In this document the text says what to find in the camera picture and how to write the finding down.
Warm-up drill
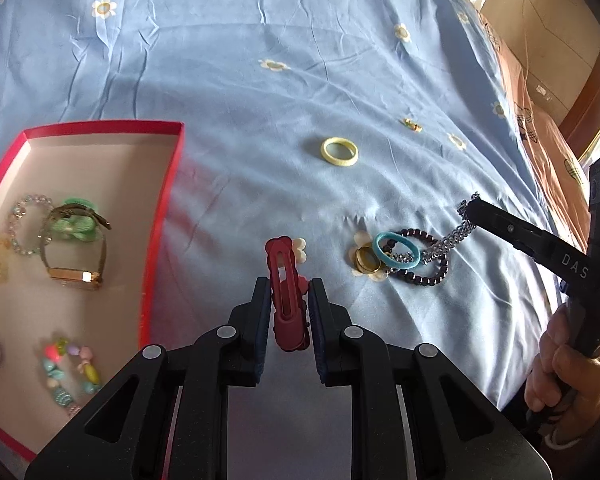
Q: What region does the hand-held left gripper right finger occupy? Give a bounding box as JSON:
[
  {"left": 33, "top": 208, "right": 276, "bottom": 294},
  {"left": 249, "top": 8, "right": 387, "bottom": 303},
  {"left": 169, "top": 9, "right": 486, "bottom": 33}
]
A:
[{"left": 307, "top": 277, "right": 551, "bottom": 480}]

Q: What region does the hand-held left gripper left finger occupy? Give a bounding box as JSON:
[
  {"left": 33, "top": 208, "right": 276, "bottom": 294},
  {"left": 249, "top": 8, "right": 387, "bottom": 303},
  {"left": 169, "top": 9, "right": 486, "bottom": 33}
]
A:
[{"left": 25, "top": 276, "right": 272, "bottom": 480}]

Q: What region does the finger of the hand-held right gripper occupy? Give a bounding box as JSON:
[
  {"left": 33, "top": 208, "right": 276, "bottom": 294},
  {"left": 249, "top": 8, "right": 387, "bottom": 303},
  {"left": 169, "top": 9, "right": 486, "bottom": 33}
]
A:
[{"left": 466, "top": 199, "right": 591, "bottom": 281}]

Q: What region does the red hair clip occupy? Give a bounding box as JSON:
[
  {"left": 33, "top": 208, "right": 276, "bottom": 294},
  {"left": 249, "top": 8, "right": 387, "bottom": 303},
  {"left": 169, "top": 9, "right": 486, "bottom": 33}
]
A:
[{"left": 264, "top": 236, "right": 312, "bottom": 353}]

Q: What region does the silver chain bracelet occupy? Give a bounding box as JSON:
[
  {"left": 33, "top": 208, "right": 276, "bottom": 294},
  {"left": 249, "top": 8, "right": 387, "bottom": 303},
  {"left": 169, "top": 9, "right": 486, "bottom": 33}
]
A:
[{"left": 380, "top": 192, "right": 481, "bottom": 273}]

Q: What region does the gold wristwatch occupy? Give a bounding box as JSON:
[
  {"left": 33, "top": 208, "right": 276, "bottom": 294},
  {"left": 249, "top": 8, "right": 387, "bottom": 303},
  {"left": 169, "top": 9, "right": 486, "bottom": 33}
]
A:
[{"left": 39, "top": 207, "right": 112, "bottom": 292}]

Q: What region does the green bow hair tie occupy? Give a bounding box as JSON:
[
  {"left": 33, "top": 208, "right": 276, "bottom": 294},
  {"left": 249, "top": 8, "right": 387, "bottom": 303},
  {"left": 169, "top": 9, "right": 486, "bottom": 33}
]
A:
[{"left": 47, "top": 197, "right": 103, "bottom": 245}]

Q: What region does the red cardboard box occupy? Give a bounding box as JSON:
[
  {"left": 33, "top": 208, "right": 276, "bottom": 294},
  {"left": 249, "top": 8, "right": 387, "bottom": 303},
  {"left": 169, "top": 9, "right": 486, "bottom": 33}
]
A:
[{"left": 0, "top": 120, "right": 186, "bottom": 463}]

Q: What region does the colorful bead bracelet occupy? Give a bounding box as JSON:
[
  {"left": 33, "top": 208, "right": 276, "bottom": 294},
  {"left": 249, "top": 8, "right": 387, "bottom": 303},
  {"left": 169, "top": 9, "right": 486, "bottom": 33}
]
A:
[{"left": 41, "top": 337, "right": 103, "bottom": 416}]

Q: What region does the clear crystal bead bracelet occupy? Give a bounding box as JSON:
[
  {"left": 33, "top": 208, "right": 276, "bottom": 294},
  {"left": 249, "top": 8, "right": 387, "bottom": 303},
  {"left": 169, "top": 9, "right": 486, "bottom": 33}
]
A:
[{"left": 7, "top": 195, "right": 56, "bottom": 256}]

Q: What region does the person's right hand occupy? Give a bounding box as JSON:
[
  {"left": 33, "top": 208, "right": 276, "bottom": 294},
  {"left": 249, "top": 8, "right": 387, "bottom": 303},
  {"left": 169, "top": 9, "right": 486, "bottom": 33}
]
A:
[{"left": 524, "top": 305, "right": 600, "bottom": 448}]

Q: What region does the pink printed bedsheet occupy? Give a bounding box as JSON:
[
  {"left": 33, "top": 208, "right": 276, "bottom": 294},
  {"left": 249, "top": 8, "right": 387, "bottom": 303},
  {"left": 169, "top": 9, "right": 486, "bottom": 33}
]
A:
[{"left": 475, "top": 5, "right": 600, "bottom": 271}]

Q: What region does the blue flower print bedsheet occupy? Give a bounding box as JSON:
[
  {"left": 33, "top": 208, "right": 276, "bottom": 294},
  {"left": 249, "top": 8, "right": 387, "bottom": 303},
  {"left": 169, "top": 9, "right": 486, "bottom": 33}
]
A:
[{"left": 0, "top": 0, "right": 581, "bottom": 480}]

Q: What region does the gold ring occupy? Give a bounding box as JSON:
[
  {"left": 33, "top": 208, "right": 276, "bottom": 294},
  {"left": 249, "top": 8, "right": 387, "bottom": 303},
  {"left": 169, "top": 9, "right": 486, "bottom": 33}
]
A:
[{"left": 355, "top": 244, "right": 383, "bottom": 275}]

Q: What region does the black bead bracelet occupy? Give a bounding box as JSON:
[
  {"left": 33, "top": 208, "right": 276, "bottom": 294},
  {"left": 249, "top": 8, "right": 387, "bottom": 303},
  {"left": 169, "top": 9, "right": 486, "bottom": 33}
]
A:
[{"left": 387, "top": 228, "right": 451, "bottom": 288}]

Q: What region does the blue hair tie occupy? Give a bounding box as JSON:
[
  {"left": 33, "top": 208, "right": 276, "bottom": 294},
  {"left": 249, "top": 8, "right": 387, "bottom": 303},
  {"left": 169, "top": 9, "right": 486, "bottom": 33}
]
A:
[{"left": 372, "top": 232, "right": 421, "bottom": 267}]

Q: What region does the yellow hair tie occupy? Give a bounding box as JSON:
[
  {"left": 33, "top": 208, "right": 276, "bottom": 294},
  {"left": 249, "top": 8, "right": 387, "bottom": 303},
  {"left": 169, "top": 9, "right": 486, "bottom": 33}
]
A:
[{"left": 321, "top": 137, "right": 359, "bottom": 167}]

